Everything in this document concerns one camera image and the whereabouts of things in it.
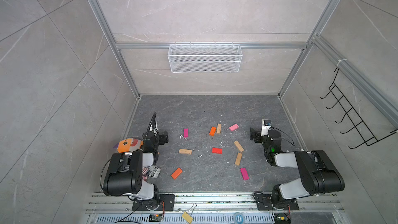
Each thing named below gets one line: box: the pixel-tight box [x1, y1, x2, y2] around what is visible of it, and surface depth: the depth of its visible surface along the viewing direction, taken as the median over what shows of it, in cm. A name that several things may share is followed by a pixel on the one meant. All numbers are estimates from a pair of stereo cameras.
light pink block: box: [229, 123, 239, 132], surface depth 103 cm
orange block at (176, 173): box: [171, 166, 183, 180], surface depth 83 cm
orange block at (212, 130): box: [209, 126, 217, 137], surface depth 100 cm
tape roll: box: [235, 214, 244, 223], surface depth 71 cm
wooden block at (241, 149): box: [233, 140, 245, 152], surface depth 94 cm
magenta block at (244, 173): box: [239, 167, 250, 181], surface depth 83 cm
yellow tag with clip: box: [181, 211, 194, 224], surface depth 71 cm
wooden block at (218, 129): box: [216, 123, 222, 135], surface depth 102 cm
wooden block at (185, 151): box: [178, 148, 193, 155], surface depth 92 cm
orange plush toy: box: [113, 137, 144, 153], surface depth 85 cm
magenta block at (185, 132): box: [182, 128, 190, 138], surface depth 100 cm
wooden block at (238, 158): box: [234, 152, 243, 166], surface depth 89 cm
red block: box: [211, 147, 223, 154], surface depth 93 cm
